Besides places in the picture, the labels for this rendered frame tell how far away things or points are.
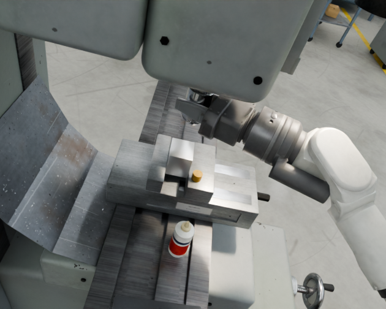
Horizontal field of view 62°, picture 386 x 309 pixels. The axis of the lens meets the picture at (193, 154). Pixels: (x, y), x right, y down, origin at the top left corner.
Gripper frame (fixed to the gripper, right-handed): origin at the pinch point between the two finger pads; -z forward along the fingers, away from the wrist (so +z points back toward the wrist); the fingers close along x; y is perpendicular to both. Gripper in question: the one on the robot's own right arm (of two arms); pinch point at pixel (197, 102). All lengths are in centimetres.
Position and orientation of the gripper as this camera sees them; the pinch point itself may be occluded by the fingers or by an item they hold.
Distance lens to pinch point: 58.5
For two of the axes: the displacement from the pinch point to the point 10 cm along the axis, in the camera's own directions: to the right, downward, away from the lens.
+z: 8.8, 4.4, -1.7
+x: -4.2, 5.6, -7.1
